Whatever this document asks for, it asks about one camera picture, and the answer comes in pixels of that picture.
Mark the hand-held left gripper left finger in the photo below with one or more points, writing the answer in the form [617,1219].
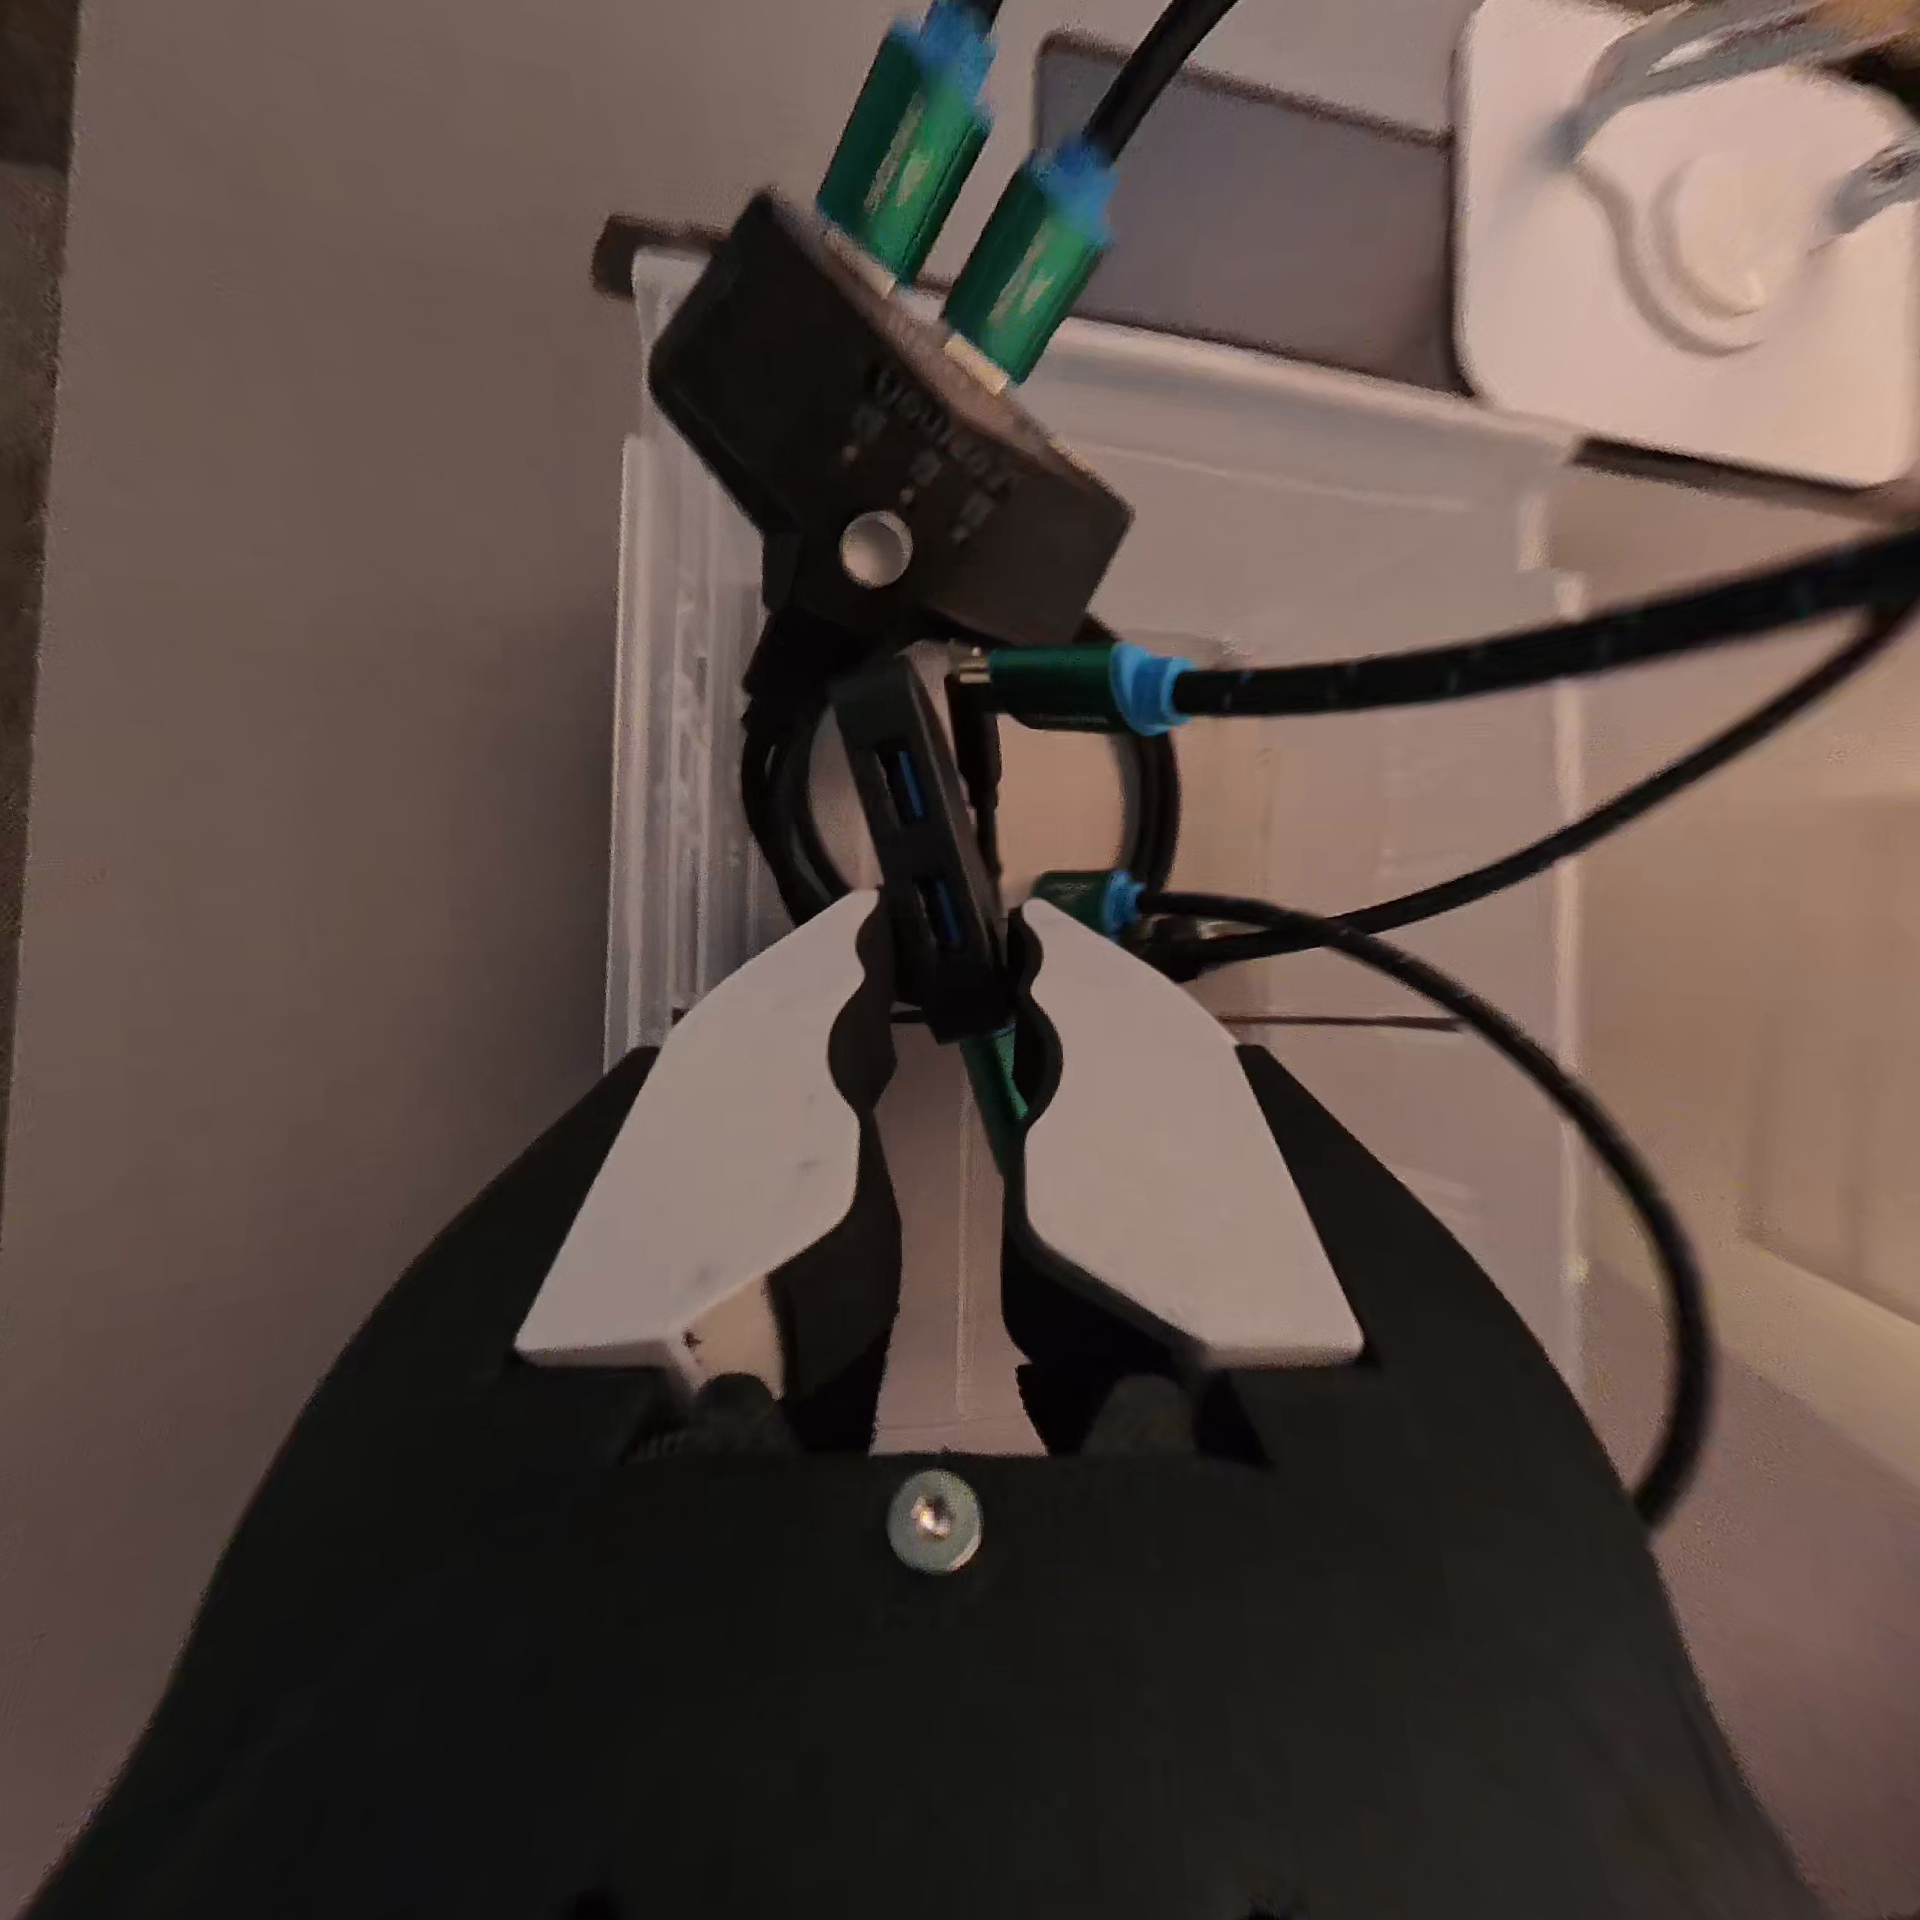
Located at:
[721,1170]

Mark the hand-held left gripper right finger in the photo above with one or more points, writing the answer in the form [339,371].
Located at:
[1185,1185]

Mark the black USB hub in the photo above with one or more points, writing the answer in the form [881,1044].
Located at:
[967,975]

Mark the green USB plug on top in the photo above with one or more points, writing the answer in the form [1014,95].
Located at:
[907,151]
[1029,272]

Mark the clear acrylic stand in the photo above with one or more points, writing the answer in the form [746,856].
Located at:
[1349,496]

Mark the white plastic device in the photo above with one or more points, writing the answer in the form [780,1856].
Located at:
[1577,299]

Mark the black HDMI switch box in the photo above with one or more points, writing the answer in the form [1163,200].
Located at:
[780,358]

